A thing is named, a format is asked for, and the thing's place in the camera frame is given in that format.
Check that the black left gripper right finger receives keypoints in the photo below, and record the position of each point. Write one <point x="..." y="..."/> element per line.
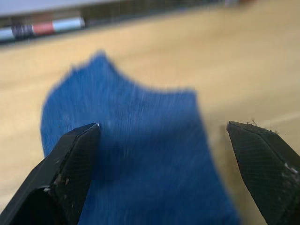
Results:
<point x="267" y="168"/>

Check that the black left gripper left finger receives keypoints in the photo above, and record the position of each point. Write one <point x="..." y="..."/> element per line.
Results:
<point x="58" y="178"/>

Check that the white plastic tube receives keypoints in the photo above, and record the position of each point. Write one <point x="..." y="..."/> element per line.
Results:
<point x="68" y="24"/>

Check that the blue sock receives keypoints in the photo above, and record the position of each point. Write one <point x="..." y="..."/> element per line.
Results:
<point x="145" y="131"/>

